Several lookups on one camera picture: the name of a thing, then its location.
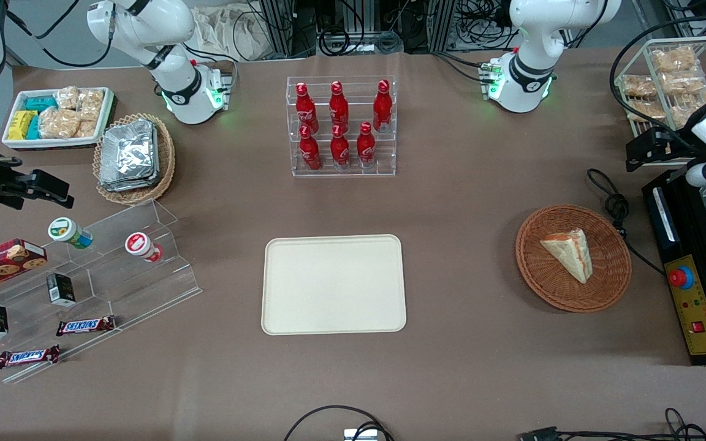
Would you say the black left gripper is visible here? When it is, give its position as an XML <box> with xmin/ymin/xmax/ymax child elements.
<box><xmin>626</xmin><ymin>126</ymin><xmax>698</xmax><ymax>173</ymax></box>

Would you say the triangular sandwich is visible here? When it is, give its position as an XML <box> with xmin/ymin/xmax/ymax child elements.
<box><xmin>540</xmin><ymin>228</ymin><xmax>593</xmax><ymax>285</ymax></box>

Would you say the oval tan wicker basket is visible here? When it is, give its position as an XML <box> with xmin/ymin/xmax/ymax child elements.
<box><xmin>93</xmin><ymin>113</ymin><xmax>176</xmax><ymax>205</ymax></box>

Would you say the round brown wicker basket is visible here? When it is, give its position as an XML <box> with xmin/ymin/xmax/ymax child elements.
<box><xmin>515</xmin><ymin>204</ymin><xmax>632</xmax><ymax>314</ymax></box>

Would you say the cream plastic tray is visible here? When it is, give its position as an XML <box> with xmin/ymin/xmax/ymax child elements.
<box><xmin>261</xmin><ymin>234</ymin><xmax>408</xmax><ymax>336</ymax></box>

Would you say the clear fried snack bag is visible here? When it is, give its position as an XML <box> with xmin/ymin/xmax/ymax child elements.
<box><xmin>662</xmin><ymin>72</ymin><xmax>706</xmax><ymax>96</ymax></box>
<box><xmin>672</xmin><ymin>92</ymin><xmax>706</xmax><ymax>128</ymax></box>
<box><xmin>621</xmin><ymin>75</ymin><xmax>657</xmax><ymax>99</ymax></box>
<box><xmin>626</xmin><ymin>99</ymin><xmax>666</xmax><ymax>122</ymax></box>
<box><xmin>651</xmin><ymin>46</ymin><xmax>697</xmax><ymax>74</ymax></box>

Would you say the yellow snack packet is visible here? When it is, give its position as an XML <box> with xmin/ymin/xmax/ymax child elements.
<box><xmin>8</xmin><ymin>110</ymin><xmax>38</xmax><ymax>140</ymax></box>

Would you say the white rectangular snack bin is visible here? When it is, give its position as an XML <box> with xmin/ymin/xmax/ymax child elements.
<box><xmin>1</xmin><ymin>87</ymin><xmax>115</xmax><ymax>151</ymax></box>

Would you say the black machine with yellow panel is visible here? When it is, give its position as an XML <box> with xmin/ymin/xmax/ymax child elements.
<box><xmin>642</xmin><ymin>167</ymin><xmax>706</xmax><ymax>366</ymax></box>

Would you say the green lid snack cup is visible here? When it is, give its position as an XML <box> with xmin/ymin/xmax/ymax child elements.
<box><xmin>47</xmin><ymin>217</ymin><xmax>94</xmax><ymax>250</ymax></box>

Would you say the red emergency stop button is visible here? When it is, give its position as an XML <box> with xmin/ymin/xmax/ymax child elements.
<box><xmin>669</xmin><ymin>266</ymin><xmax>695</xmax><ymax>290</ymax></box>

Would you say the silver foil pack stack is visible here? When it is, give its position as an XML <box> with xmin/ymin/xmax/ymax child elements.
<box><xmin>99</xmin><ymin>119</ymin><xmax>161</xmax><ymax>192</ymax></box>

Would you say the red lid snack cup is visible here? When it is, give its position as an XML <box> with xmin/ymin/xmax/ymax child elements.
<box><xmin>124</xmin><ymin>232</ymin><xmax>164</xmax><ymax>263</ymax></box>

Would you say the snickers bar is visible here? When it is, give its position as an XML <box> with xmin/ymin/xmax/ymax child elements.
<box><xmin>56</xmin><ymin>315</ymin><xmax>116</xmax><ymax>337</ymax></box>
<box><xmin>0</xmin><ymin>345</ymin><xmax>61</xmax><ymax>369</ymax></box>

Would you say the clear acrylic stepped shelf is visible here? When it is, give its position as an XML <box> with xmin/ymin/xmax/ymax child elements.
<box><xmin>0</xmin><ymin>199</ymin><xmax>202</xmax><ymax>385</ymax></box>

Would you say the clear acrylic bottle rack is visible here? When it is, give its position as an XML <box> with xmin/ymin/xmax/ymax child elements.
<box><xmin>286</xmin><ymin>75</ymin><xmax>398</xmax><ymax>178</ymax></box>

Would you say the red cola bottle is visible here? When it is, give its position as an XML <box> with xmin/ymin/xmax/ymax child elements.
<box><xmin>373</xmin><ymin>80</ymin><xmax>393</xmax><ymax>132</ymax></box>
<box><xmin>357</xmin><ymin>121</ymin><xmax>377</xmax><ymax>168</ymax></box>
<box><xmin>329</xmin><ymin>80</ymin><xmax>350</xmax><ymax>129</ymax></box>
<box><xmin>295</xmin><ymin>82</ymin><xmax>319</xmax><ymax>134</ymax></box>
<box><xmin>330</xmin><ymin>124</ymin><xmax>351</xmax><ymax>169</ymax></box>
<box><xmin>299</xmin><ymin>125</ymin><xmax>323</xmax><ymax>171</ymax></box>

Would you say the white plastic bag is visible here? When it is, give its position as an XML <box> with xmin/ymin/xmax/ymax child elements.
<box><xmin>191</xmin><ymin>5</ymin><xmax>271</xmax><ymax>62</ymax></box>

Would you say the black machine power cable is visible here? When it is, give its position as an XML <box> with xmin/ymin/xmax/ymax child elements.
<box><xmin>586</xmin><ymin>168</ymin><xmax>666</xmax><ymax>276</ymax></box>

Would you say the white wire rack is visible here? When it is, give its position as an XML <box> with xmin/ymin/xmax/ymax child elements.
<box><xmin>613</xmin><ymin>36</ymin><xmax>706</xmax><ymax>140</ymax></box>

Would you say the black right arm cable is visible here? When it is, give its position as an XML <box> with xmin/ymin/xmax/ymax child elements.
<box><xmin>5</xmin><ymin>0</ymin><xmax>116</xmax><ymax>69</ymax></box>

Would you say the black cable with connector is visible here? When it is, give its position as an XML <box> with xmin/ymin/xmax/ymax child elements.
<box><xmin>517</xmin><ymin>407</ymin><xmax>706</xmax><ymax>441</ymax></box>

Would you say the black looped cable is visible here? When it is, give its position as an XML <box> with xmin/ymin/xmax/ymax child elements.
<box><xmin>284</xmin><ymin>405</ymin><xmax>394</xmax><ymax>441</ymax></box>

